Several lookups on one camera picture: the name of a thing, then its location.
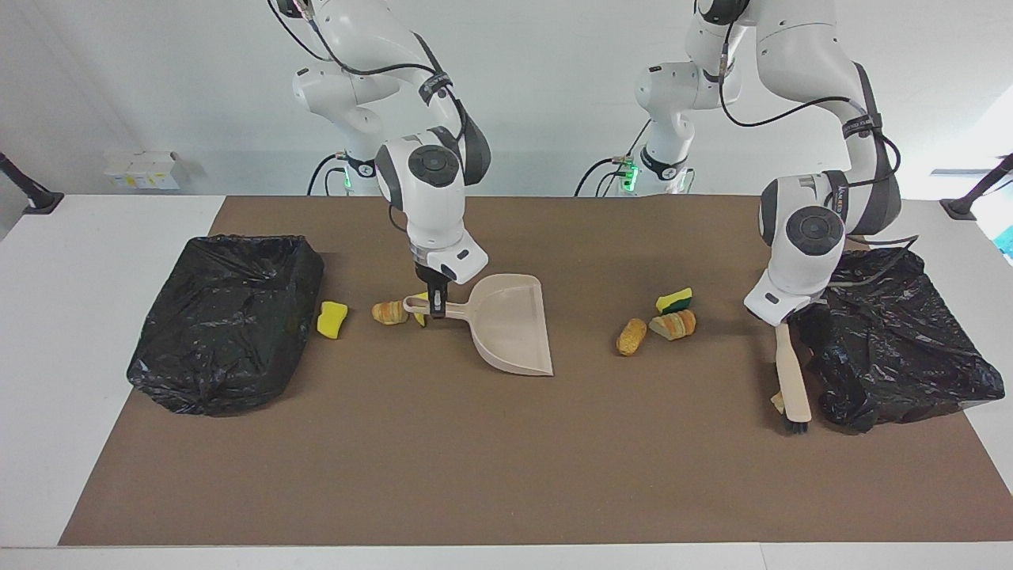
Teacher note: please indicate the notched yellow sponge piece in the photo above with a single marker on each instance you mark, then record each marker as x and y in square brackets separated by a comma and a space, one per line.
[419, 320]

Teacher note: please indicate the brown table mat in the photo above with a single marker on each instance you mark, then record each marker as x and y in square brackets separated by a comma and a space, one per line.
[475, 475]

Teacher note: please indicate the teal object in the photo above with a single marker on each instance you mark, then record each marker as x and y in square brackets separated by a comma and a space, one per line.
[1007, 240]

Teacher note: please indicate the brown peanut-shaped bread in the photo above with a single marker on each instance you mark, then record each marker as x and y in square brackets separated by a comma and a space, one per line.
[631, 336]

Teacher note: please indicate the black bag-lined trash bin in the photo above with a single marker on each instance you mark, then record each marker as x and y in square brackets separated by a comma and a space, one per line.
[894, 348]
[229, 317]

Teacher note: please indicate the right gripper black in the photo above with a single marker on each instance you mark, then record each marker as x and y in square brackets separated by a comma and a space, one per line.
[431, 281]

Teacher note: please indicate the white socket boxes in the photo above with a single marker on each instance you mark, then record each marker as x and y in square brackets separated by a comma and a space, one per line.
[142, 170]

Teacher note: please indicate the beige hand brush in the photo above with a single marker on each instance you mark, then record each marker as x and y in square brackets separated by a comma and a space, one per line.
[791, 380]

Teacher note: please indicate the yellow green sponge piece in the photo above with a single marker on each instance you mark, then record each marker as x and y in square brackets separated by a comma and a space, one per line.
[673, 302]

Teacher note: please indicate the black camera stand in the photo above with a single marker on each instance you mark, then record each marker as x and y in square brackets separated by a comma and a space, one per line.
[961, 207]
[39, 199]

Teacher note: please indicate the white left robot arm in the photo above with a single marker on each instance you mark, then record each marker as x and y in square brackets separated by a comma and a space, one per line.
[799, 237]

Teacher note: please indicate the beige plastic dustpan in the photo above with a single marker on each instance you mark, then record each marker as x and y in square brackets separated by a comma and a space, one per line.
[514, 332]

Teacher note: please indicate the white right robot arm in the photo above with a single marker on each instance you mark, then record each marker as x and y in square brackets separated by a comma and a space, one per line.
[427, 198]

